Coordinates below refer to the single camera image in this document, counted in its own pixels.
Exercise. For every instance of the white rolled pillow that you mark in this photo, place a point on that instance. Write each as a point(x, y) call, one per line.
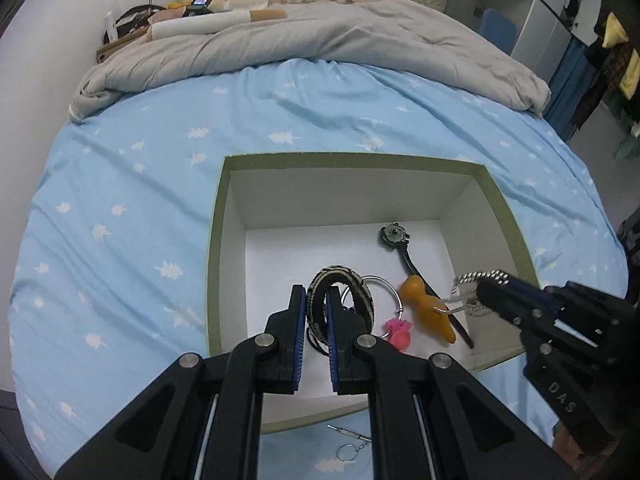
point(200, 24)

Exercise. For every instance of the white plastic bottle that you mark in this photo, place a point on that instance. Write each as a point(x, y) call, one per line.
point(111, 27)

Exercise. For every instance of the black patterned wide bangle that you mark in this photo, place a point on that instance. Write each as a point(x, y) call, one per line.
point(320, 280)

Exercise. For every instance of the grey duvet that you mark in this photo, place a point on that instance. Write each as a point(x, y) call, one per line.
point(325, 35)

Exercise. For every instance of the black smartwatch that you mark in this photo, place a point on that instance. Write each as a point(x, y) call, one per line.
point(197, 6)

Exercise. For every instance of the white wardrobe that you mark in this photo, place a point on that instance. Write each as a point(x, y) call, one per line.
point(535, 20)

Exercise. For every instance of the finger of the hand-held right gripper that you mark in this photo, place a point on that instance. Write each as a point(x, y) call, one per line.
point(525, 287)
point(500, 302)

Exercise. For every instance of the blue curtain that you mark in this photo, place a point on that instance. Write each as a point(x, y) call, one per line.
point(565, 90)

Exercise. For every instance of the blue chair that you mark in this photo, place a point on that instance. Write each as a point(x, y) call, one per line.
point(500, 30)

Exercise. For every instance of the black hair stick with flower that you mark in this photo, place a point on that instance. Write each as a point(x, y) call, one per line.
point(407, 255)

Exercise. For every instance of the orange wooden gourd charm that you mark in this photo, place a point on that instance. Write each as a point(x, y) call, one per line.
point(425, 302)

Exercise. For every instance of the thin silver bangle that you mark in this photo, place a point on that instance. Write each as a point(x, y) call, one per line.
point(392, 290)

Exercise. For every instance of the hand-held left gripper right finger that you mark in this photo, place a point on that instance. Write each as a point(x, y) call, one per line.
point(350, 355)

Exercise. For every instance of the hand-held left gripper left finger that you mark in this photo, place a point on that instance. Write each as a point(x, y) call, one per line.
point(280, 350)

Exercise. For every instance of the dark patterned hanging garment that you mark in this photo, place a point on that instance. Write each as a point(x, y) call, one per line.
point(592, 95)

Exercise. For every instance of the green cardboard box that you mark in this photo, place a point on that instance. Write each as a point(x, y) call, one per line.
point(350, 210)

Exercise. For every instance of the black bag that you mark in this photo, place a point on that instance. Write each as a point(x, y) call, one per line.
point(132, 15)

